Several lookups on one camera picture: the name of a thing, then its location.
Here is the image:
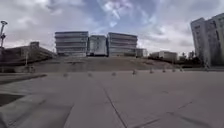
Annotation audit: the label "row of bollards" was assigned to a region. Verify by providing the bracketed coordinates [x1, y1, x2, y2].
[62, 66, 185, 79]

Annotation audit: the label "wide stone stairs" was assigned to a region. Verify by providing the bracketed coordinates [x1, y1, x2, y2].
[14, 56, 188, 74]

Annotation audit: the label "low pale building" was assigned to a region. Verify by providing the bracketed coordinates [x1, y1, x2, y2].
[149, 50, 179, 63]

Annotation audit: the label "small pale building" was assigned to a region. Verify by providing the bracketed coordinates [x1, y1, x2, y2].
[135, 48, 149, 59]

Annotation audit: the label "lamp post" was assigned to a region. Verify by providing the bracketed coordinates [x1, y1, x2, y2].
[0, 19, 9, 73]

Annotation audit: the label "dark low kerb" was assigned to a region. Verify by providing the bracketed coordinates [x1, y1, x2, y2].
[0, 73, 48, 86]

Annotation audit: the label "dark bushes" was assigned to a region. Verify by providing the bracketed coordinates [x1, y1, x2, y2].
[148, 54, 205, 69]

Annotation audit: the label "grey striped building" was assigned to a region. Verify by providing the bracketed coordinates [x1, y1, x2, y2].
[54, 30, 139, 58]

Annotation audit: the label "tall pale building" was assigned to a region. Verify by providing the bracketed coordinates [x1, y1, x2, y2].
[190, 12, 224, 68]

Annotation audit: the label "grey slab pavement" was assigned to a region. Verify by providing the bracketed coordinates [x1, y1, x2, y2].
[0, 69, 224, 128]

